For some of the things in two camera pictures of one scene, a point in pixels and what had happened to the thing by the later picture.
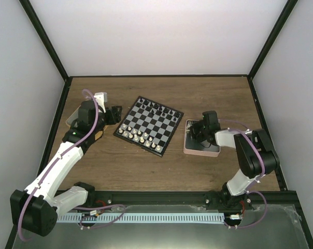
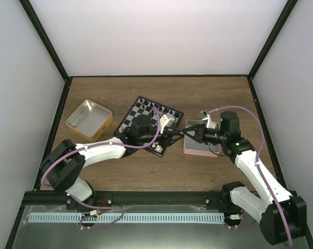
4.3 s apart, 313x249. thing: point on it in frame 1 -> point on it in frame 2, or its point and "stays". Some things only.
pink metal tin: [193, 146] stays
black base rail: [115, 197] stays
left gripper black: [115, 116] -> [168, 135]
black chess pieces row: [155, 108] stays
